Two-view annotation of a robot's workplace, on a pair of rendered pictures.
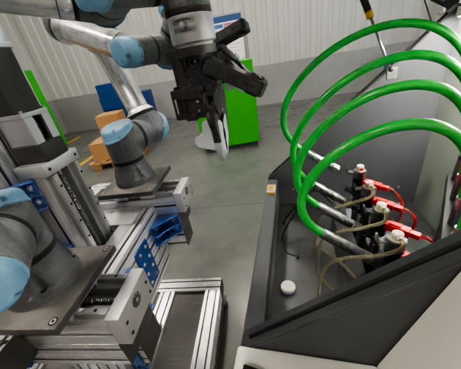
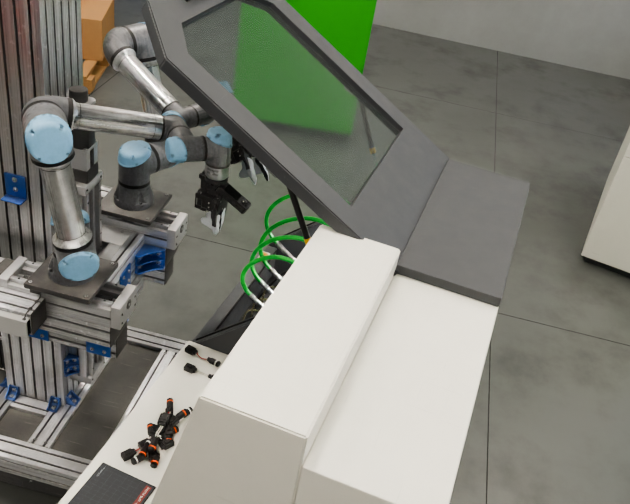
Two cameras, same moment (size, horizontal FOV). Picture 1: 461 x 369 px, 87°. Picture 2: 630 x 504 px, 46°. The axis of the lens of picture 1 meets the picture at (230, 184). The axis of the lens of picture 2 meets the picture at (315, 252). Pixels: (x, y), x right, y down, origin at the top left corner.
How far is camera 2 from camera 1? 1.93 m
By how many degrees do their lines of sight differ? 7
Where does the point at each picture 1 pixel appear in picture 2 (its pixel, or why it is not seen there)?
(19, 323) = (64, 291)
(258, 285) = (213, 321)
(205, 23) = (224, 173)
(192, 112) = (204, 206)
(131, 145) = (143, 172)
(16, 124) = (78, 154)
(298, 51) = not seen: outside the picture
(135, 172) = (138, 197)
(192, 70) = (211, 186)
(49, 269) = not seen: hidden behind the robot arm
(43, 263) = not seen: hidden behind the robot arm
